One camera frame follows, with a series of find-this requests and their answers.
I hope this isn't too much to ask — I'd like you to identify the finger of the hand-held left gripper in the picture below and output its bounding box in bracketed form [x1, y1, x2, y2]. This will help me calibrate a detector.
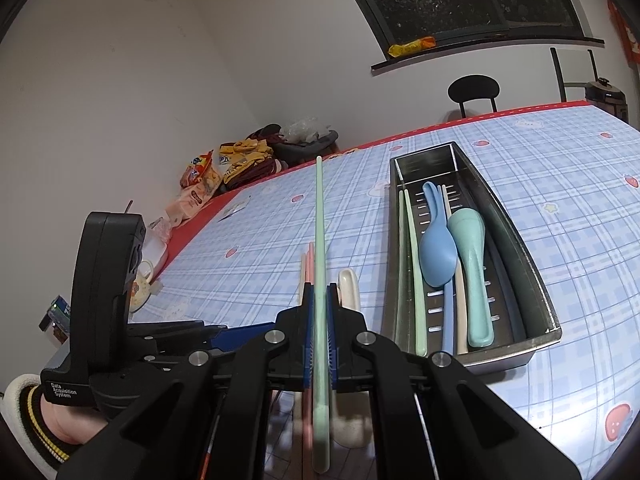
[127, 319, 229, 341]
[145, 328, 281, 362]

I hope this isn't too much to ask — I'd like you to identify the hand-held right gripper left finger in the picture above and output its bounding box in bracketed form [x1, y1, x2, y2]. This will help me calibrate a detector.
[55, 285, 317, 480]

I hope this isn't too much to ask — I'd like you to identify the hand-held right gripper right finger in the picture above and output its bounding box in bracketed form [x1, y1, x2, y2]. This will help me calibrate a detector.
[326, 284, 583, 480]

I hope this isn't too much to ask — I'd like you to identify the cream plastic spoon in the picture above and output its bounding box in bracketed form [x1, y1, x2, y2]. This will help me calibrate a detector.
[330, 269, 372, 448]

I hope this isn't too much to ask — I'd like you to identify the beige chopstick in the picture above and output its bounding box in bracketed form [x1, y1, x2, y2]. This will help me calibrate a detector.
[292, 254, 307, 480]
[442, 184, 470, 353]

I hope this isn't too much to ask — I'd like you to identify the pink chopstick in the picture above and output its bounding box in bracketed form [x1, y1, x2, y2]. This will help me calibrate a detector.
[302, 242, 316, 480]

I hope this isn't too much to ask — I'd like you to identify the green chopstick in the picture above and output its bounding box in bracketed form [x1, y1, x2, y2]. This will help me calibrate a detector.
[402, 189, 428, 357]
[311, 156, 333, 475]

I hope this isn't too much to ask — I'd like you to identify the blue chopstick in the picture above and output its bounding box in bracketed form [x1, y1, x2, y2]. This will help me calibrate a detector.
[436, 185, 455, 356]

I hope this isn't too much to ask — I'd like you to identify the blue plastic spoon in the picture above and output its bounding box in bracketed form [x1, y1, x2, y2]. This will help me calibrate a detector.
[419, 181, 458, 288]

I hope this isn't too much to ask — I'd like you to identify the green plastic spoon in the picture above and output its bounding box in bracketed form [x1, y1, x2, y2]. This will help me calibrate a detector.
[446, 208, 496, 348]

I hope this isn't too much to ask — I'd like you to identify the metal utensil tray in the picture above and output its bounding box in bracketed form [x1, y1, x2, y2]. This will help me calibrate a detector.
[389, 141, 562, 373]

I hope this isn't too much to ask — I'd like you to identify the person's left forearm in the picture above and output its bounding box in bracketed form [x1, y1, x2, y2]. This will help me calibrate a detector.
[0, 372, 110, 467]

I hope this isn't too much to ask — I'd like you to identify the cream mug with yellow rim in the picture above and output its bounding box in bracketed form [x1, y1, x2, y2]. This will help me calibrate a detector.
[130, 260, 156, 313]

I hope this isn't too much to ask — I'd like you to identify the peach snack bag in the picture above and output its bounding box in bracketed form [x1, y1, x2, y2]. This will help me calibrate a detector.
[165, 180, 212, 231]

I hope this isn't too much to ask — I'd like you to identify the small clear packet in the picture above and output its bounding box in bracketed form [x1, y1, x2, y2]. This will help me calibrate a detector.
[217, 199, 251, 221]

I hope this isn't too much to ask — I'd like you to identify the orange snack bag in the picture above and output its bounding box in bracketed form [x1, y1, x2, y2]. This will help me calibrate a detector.
[181, 150, 221, 188]

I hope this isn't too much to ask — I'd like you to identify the black bag with plastic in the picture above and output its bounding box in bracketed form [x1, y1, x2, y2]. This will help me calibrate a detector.
[272, 127, 340, 166]

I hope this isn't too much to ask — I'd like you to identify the yellow garment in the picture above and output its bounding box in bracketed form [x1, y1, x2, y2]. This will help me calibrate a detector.
[220, 139, 273, 183]

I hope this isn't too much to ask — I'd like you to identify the clear plastic bag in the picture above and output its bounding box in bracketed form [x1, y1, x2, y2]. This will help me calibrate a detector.
[280, 116, 321, 143]

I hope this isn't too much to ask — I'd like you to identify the blue plaid tablecloth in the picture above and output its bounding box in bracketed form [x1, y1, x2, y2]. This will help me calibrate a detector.
[127, 100, 640, 480]

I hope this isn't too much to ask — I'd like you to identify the black chair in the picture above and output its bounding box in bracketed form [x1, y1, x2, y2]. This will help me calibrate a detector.
[447, 75, 501, 118]

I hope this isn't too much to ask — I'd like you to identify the yellow orange package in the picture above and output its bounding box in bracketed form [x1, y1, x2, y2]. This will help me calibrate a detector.
[389, 36, 437, 58]

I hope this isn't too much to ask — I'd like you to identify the dark window sill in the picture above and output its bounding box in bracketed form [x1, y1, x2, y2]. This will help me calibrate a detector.
[371, 35, 606, 75]

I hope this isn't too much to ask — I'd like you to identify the black metal rack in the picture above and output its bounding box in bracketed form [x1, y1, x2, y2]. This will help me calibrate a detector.
[550, 47, 601, 103]

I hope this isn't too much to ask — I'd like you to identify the black rice cooker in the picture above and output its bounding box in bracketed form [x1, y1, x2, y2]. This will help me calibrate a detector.
[584, 77, 630, 123]

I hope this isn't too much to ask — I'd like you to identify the red printed cloth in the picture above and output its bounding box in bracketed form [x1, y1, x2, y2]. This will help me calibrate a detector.
[606, 0, 640, 66]

